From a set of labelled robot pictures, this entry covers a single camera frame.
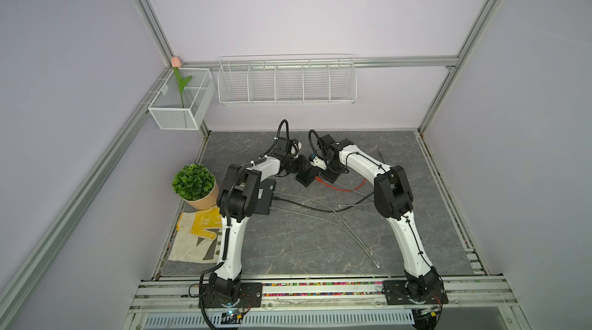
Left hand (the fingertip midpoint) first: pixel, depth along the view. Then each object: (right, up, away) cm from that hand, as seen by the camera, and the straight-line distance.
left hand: (312, 166), depth 102 cm
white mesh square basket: (-51, +27, -13) cm, 59 cm away
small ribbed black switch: (-3, -5, 0) cm, 5 cm away
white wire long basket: (-11, +38, -4) cm, 40 cm away
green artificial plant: (-43, -11, -18) cm, 47 cm away
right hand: (+9, -4, -1) cm, 10 cm away
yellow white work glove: (-44, -26, -16) cm, 53 cm away
